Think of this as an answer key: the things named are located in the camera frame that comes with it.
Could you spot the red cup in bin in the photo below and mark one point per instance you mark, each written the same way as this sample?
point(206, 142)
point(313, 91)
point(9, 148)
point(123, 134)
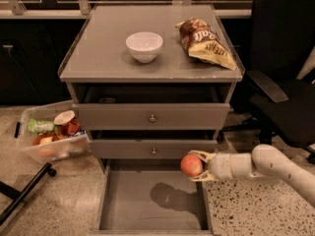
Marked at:
point(73, 127)

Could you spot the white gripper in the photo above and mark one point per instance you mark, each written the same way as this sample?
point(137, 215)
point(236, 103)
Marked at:
point(219, 166)

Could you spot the red apple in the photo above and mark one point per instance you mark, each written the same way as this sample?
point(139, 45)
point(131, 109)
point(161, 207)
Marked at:
point(191, 165)

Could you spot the metal railing frame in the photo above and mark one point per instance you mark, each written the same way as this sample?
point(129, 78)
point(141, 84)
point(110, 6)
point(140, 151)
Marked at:
point(98, 0)

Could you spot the green snack packet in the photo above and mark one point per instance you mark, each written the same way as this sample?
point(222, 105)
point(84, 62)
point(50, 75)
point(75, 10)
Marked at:
point(40, 126)

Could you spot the white small bowl in bin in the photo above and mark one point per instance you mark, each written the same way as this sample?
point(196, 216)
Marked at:
point(64, 117)

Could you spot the clear plastic storage bin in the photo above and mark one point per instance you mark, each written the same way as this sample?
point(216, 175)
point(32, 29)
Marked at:
point(50, 146)

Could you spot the black office chair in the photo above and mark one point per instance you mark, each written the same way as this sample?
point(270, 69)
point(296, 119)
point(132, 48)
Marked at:
point(276, 90)

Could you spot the grey top drawer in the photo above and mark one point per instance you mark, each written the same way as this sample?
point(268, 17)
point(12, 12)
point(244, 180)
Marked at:
point(151, 116)

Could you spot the brown yellow chip bag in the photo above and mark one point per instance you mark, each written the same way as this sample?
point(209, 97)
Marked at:
point(201, 41)

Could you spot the grey middle drawer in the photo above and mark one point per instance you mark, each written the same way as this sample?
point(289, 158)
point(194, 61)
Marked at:
point(150, 144)

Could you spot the grey drawer cabinet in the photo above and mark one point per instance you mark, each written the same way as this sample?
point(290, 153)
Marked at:
point(151, 82)

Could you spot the black wheeled stand leg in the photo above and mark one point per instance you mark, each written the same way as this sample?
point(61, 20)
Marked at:
point(18, 196)

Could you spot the white ceramic bowl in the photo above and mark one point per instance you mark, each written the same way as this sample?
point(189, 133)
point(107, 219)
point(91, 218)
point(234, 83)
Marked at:
point(144, 46)

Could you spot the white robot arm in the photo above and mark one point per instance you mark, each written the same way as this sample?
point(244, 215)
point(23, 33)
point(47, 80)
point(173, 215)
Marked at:
point(263, 162)

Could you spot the grey open bottom drawer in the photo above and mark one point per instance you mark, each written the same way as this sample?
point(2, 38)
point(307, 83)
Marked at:
point(146, 197)

